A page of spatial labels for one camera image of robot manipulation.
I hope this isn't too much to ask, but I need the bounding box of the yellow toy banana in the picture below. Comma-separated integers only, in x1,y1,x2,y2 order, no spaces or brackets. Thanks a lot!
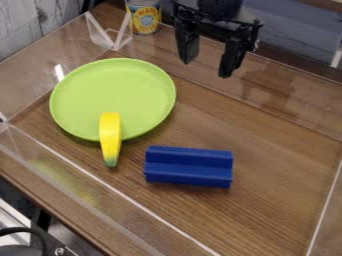
99,112,122,167

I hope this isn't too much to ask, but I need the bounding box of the blue grooved block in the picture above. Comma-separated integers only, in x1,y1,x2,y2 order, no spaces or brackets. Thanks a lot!
145,146,234,188

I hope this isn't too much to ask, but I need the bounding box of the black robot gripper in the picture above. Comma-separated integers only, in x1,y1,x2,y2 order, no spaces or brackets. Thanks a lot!
173,0,263,78

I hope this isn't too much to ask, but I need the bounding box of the black cable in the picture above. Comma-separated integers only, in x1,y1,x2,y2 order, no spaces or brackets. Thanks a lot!
0,226,50,256

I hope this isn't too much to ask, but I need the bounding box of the green round plate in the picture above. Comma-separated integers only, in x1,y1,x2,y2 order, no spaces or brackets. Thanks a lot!
50,58,177,142

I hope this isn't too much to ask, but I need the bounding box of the clear acrylic tray wall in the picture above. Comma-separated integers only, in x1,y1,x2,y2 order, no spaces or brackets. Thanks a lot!
0,123,221,256

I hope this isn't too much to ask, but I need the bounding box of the clear acrylic corner bracket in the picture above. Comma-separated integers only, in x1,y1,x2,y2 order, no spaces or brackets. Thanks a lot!
84,12,133,52

